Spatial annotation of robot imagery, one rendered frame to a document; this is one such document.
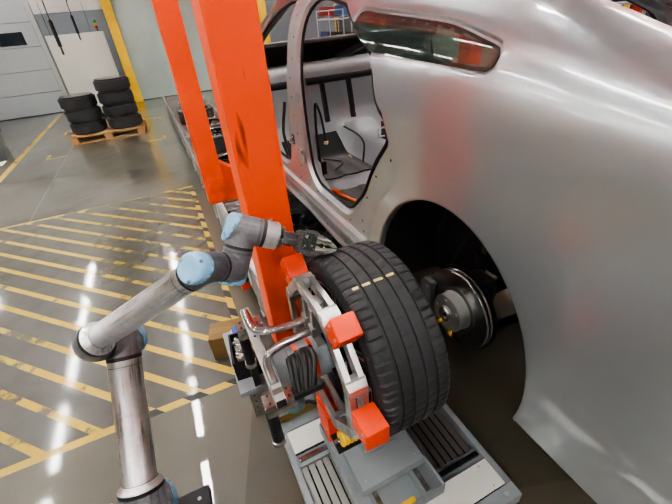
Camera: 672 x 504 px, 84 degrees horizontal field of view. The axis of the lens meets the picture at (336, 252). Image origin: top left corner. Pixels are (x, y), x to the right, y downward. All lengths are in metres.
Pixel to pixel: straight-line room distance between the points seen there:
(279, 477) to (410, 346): 1.20
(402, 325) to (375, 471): 0.87
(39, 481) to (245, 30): 2.29
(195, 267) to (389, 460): 1.20
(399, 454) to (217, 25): 1.72
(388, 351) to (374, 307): 0.13
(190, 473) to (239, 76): 1.82
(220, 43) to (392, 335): 0.96
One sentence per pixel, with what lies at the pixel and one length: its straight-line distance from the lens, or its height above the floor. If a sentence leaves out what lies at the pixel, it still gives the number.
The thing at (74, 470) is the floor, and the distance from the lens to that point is 2.56.
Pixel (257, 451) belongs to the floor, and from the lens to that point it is 2.19.
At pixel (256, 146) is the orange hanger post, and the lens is 1.33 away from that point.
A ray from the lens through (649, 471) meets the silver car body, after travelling 1.12.
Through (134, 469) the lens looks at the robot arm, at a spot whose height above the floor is 0.59.
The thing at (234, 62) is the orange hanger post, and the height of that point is 1.74.
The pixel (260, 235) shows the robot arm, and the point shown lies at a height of 1.29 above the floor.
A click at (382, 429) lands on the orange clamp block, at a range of 1.13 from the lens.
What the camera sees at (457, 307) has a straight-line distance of 1.44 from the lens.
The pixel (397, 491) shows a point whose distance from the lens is 1.87.
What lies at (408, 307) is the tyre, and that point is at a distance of 1.11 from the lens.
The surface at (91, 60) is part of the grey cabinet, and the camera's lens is 11.91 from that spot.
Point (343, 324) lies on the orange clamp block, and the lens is 1.01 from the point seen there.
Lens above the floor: 1.85
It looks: 33 degrees down
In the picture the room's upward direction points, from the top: 5 degrees counter-clockwise
